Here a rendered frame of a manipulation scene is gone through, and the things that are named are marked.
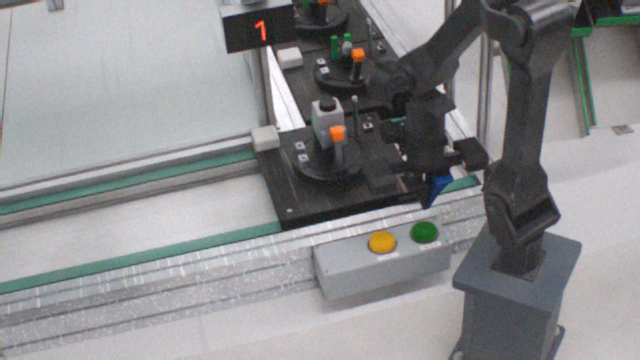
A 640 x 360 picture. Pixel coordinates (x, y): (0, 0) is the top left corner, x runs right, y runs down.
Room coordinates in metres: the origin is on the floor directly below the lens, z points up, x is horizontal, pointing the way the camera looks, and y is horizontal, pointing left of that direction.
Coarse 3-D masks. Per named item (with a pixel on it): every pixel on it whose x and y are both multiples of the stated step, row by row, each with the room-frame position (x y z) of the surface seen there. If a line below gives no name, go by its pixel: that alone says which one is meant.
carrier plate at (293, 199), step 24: (360, 120) 1.28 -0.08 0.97; (288, 144) 1.22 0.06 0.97; (384, 144) 1.20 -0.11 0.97; (264, 168) 1.16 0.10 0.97; (288, 168) 1.15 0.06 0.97; (288, 192) 1.09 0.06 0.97; (312, 192) 1.09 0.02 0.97; (336, 192) 1.08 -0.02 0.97; (360, 192) 1.07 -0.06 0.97; (408, 192) 1.07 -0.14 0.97; (288, 216) 1.03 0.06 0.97; (312, 216) 1.03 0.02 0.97; (336, 216) 1.04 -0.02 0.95
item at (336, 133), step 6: (336, 126) 1.12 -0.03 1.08; (330, 132) 1.11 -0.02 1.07; (336, 132) 1.10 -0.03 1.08; (342, 132) 1.10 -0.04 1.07; (336, 138) 1.10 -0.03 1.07; (342, 138) 1.10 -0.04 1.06; (336, 144) 1.11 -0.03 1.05; (336, 150) 1.11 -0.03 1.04; (342, 150) 1.11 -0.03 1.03; (336, 156) 1.10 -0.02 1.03; (342, 156) 1.11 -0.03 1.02; (336, 162) 1.10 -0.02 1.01; (342, 162) 1.11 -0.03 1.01
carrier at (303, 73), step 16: (368, 32) 1.47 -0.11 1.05; (336, 48) 1.47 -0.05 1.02; (368, 48) 1.47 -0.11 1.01; (288, 64) 1.48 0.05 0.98; (304, 64) 1.49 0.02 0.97; (320, 64) 1.43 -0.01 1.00; (336, 64) 1.45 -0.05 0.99; (352, 64) 1.42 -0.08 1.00; (368, 64) 1.44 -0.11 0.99; (288, 80) 1.44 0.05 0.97; (304, 80) 1.43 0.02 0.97; (320, 80) 1.40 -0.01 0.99; (336, 80) 1.39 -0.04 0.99; (352, 80) 1.37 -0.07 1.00; (368, 80) 1.38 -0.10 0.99; (304, 96) 1.37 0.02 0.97; (320, 96) 1.37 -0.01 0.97; (336, 96) 1.36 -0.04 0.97; (352, 96) 1.36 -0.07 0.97; (368, 96) 1.36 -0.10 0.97; (304, 112) 1.32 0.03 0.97; (352, 112) 1.31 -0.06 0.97; (368, 112) 1.32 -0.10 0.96
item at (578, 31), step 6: (582, 0) 1.21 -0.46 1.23; (582, 6) 1.20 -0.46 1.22; (582, 12) 1.20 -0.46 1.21; (576, 18) 1.20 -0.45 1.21; (582, 18) 1.20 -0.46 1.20; (588, 18) 1.17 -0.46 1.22; (576, 24) 1.19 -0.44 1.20; (582, 24) 1.19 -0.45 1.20; (588, 24) 1.17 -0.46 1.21; (576, 30) 1.16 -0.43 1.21; (582, 30) 1.16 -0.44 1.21; (588, 30) 1.16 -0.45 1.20; (570, 36) 1.16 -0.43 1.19; (576, 36) 1.16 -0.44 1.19; (582, 36) 1.16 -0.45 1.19; (588, 36) 1.16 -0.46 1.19
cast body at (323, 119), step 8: (312, 104) 1.18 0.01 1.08; (320, 104) 1.16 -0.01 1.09; (328, 104) 1.16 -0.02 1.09; (336, 104) 1.16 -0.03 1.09; (320, 112) 1.15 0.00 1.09; (328, 112) 1.15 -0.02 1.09; (336, 112) 1.15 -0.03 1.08; (320, 120) 1.14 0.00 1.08; (328, 120) 1.14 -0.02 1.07; (336, 120) 1.15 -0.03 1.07; (320, 128) 1.14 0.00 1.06; (328, 128) 1.14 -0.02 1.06; (344, 128) 1.14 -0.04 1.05; (320, 136) 1.14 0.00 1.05; (328, 136) 1.13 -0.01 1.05; (344, 136) 1.14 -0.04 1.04; (320, 144) 1.14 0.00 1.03; (328, 144) 1.13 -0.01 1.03
